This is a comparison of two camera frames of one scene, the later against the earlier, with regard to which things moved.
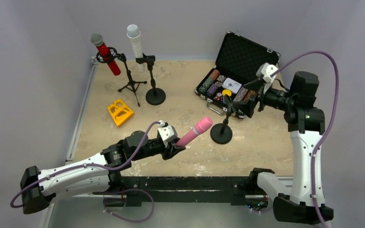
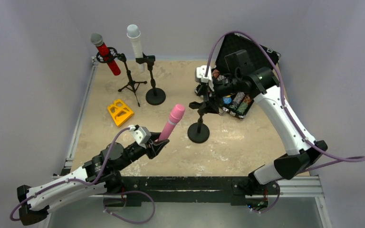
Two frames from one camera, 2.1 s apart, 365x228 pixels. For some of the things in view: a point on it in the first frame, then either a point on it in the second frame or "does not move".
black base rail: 184,189 does not move
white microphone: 133,33 does not move
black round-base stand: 155,96 does not move
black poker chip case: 238,59 does not move
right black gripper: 257,102 to 207,93
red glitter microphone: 97,38 does not move
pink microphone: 201,126 to 177,113
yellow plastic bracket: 120,112 does not move
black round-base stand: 223,133 to 199,132
